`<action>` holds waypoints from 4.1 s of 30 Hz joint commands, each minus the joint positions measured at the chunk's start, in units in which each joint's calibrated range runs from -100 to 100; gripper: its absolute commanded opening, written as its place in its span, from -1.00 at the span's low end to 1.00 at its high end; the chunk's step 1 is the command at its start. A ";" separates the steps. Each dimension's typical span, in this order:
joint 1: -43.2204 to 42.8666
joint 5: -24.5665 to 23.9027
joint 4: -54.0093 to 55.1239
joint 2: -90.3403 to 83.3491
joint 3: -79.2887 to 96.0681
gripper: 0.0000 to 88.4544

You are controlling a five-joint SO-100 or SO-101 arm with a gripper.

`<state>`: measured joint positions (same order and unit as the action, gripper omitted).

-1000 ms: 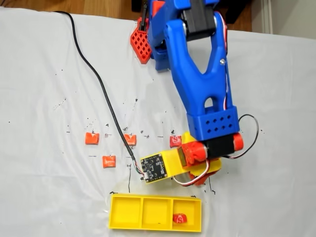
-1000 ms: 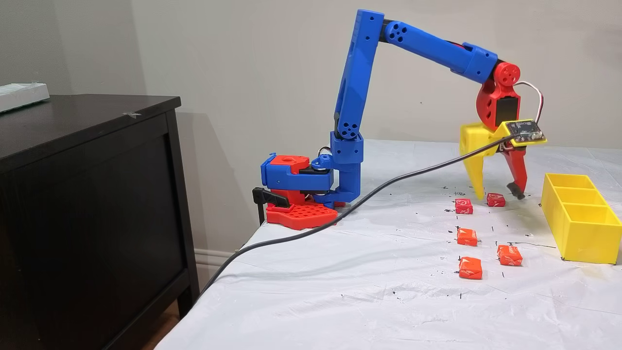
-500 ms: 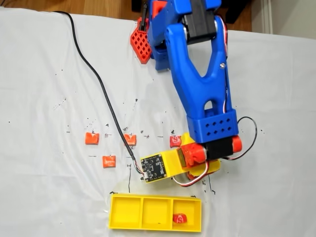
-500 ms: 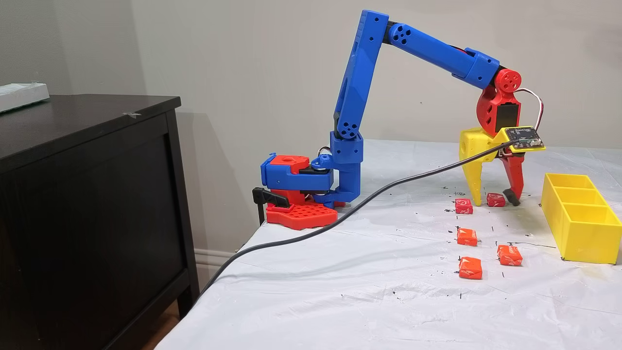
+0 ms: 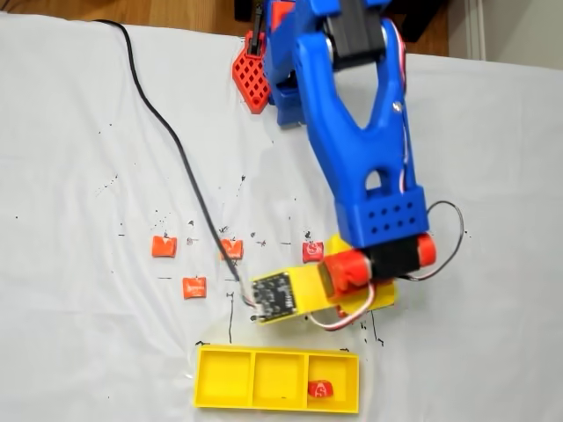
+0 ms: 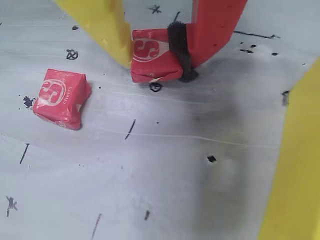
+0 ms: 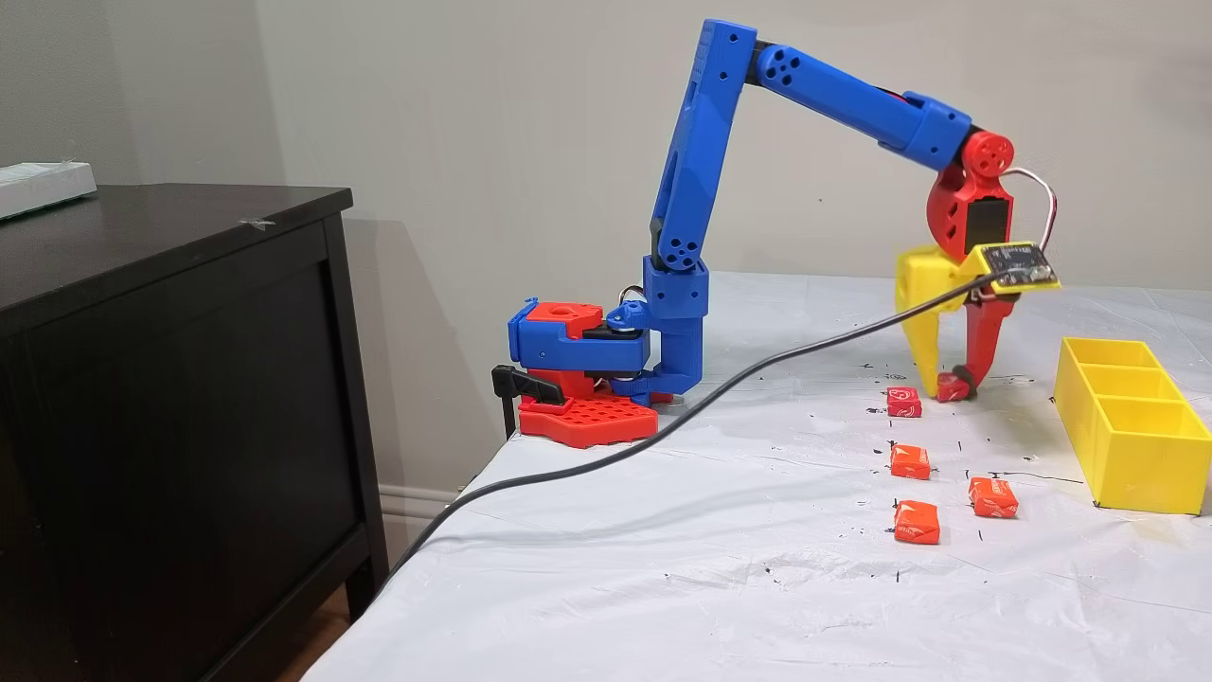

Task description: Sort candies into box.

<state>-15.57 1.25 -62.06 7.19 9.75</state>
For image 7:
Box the yellow three-compartment box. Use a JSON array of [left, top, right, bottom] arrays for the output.
[[1054, 336, 1212, 516]]

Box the white flat box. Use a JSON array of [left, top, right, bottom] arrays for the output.
[[0, 161, 98, 221]]

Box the white plastic table cover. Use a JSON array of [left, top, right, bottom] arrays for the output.
[[303, 272, 1212, 682]]

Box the black table clamp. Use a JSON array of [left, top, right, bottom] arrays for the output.
[[491, 365, 566, 441]]

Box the black wooden cabinet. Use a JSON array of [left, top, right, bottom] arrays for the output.
[[0, 185, 389, 682]]

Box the black usb cable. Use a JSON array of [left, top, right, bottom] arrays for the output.
[[369, 273, 995, 607]]

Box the camera board in yellow mount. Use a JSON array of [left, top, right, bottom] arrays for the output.
[[956, 241, 1062, 293]]

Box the red white black servo wire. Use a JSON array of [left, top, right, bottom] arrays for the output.
[[1004, 168, 1059, 261]]

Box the white wall baseboard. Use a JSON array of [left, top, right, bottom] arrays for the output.
[[379, 483, 472, 546]]

